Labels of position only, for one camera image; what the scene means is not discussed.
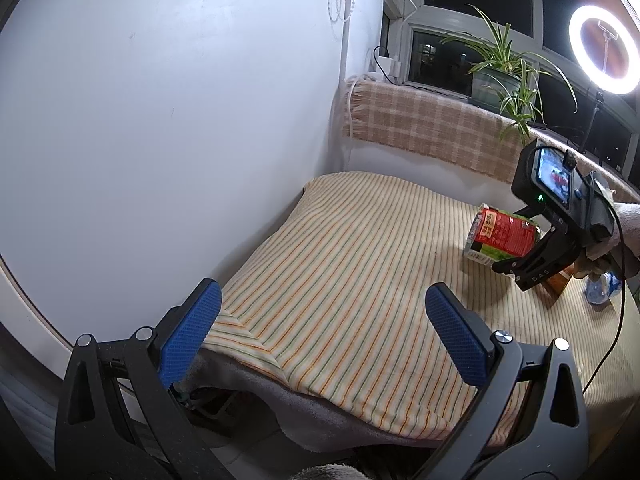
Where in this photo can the near orange paper cup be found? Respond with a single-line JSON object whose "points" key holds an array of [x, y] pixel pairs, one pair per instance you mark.
{"points": [[554, 286]]}

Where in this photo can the plaid beige sill cloth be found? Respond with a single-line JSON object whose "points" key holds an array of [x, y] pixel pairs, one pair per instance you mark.
{"points": [[449, 147]]}

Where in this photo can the striped yellow table cloth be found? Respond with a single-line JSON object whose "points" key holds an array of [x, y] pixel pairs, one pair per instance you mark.
{"points": [[332, 306]]}

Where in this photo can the white power strip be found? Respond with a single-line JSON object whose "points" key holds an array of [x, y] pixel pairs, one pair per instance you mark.
{"points": [[388, 68]]}

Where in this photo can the gloved right hand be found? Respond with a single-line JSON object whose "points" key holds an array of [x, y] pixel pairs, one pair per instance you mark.
{"points": [[621, 249]]}

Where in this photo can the blue orange cut bottle cup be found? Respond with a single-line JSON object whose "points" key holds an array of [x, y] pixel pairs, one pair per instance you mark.
{"points": [[601, 289]]}

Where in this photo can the white ring light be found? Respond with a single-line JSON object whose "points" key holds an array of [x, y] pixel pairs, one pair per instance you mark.
{"points": [[604, 49]]}

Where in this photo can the grey underlay blanket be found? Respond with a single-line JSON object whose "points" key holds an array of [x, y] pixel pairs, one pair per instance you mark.
{"points": [[313, 423]]}

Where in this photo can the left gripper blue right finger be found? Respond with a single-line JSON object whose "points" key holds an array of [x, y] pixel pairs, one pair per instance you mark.
{"points": [[528, 417]]}

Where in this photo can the red green label cut bottle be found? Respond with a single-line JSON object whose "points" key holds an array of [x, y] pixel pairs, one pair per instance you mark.
{"points": [[496, 236]]}

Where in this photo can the black tripod stand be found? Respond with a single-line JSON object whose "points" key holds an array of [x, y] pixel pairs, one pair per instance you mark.
{"points": [[597, 107]]}

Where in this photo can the black camera with screen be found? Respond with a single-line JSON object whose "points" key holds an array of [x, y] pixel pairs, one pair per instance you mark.
{"points": [[549, 184]]}

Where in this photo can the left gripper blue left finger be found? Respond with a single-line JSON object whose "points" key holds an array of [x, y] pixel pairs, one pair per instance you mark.
{"points": [[117, 417]]}

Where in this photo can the green potted spider plant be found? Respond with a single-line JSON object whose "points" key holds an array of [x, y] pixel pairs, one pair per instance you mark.
{"points": [[508, 80]]}

